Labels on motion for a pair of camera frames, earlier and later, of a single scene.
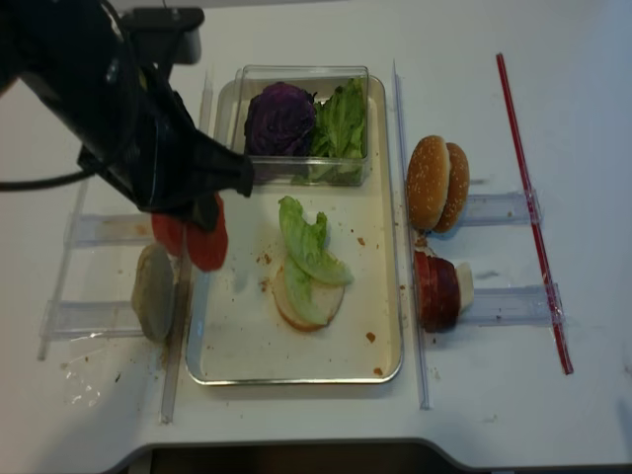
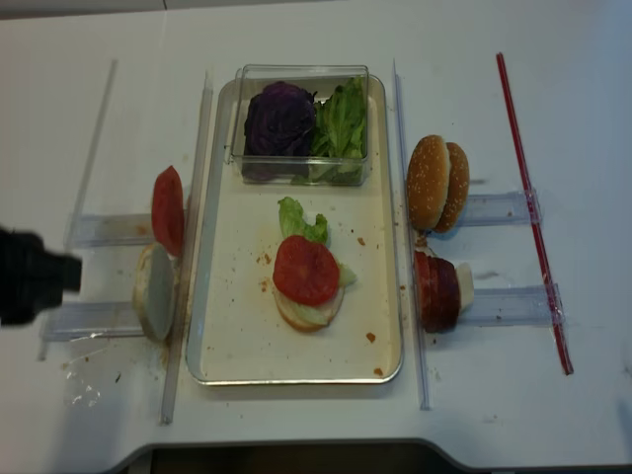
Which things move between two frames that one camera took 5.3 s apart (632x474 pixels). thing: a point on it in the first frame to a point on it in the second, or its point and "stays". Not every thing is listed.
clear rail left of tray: x=180 y=335 stays
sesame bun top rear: x=459 y=174 stays
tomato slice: x=207 y=247 to x=304 y=272
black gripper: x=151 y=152 to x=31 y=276
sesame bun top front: x=428 y=182 stays
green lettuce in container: x=336 y=156 stays
